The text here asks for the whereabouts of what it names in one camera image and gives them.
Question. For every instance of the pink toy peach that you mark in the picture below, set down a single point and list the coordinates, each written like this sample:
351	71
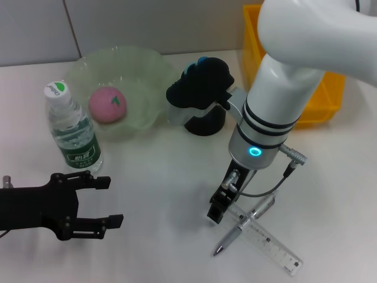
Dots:
106	106

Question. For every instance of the blue capped scissors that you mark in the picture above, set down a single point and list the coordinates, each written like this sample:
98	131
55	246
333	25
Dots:
201	60

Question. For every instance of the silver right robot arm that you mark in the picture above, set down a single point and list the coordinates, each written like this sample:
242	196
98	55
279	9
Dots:
279	88

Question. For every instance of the pale green wavy fruit bowl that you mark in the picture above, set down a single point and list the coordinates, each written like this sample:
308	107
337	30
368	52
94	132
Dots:
141	73

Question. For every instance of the silver clear ballpoint pen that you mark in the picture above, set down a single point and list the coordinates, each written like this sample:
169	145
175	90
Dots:
232	236

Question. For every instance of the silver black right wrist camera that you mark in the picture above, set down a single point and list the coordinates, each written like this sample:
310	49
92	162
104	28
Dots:
203	85

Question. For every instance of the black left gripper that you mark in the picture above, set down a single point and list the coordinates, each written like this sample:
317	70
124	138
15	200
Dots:
38	206

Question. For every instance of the black mesh pen cup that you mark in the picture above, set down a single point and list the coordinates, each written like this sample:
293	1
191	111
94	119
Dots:
206	125

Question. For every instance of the clear plastic ruler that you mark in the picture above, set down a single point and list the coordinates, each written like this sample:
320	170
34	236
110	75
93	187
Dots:
274	244

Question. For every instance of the clear green label water bottle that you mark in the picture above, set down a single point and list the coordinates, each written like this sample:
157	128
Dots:
79	141

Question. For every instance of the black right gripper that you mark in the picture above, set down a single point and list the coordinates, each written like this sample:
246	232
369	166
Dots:
241	177

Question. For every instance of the yellow plastic storage bin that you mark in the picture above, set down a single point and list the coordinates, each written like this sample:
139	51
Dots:
327	100

